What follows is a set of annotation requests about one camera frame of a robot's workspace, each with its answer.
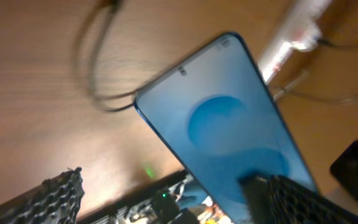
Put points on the blue Galaxy smartphone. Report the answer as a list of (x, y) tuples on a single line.
[(215, 114)]

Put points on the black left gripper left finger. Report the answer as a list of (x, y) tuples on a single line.
[(55, 200)]

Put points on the white power strip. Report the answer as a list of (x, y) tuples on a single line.
[(298, 31)]

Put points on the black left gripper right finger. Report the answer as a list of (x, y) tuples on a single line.
[(276, 199)]

